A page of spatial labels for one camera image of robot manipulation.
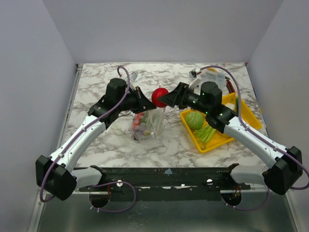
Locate clear zip top bag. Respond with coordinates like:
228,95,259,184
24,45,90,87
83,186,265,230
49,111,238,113
131,83,167,143

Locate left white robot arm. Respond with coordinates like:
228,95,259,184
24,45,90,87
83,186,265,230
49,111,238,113
35,78,156,201

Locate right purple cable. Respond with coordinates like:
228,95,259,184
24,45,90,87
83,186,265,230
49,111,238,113
197,64,309,211

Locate red toy tomato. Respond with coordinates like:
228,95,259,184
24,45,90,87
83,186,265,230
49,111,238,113
152,87,169,108

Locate green toy celery stalks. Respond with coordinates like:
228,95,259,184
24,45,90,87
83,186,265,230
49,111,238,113
194,125,216,149

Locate green toy cabbage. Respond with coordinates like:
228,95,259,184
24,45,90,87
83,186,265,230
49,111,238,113
185,111,204,130

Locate purple cable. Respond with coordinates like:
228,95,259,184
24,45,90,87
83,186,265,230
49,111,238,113
40,65,137,213
197,64,309,211

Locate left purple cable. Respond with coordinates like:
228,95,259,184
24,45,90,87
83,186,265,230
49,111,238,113
40,65,137,213

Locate red black pliers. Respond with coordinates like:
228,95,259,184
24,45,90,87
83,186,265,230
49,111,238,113
226,79,235,93

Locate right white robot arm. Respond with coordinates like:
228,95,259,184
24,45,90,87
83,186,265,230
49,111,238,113
158,82,302,195

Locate yellow plastic tray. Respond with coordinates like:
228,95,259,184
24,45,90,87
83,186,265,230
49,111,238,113
180,100,262,153

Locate clear plastic organizer box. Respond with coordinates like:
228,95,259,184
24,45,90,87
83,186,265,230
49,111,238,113
200,68,226,90

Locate black mounting base bar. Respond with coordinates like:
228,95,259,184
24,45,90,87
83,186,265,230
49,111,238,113
79,164,250,202

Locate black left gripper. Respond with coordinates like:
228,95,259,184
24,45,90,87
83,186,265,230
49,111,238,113
117,87,157,115

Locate purple toy eggplant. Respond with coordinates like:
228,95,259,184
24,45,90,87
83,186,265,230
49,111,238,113
132,130,151,141

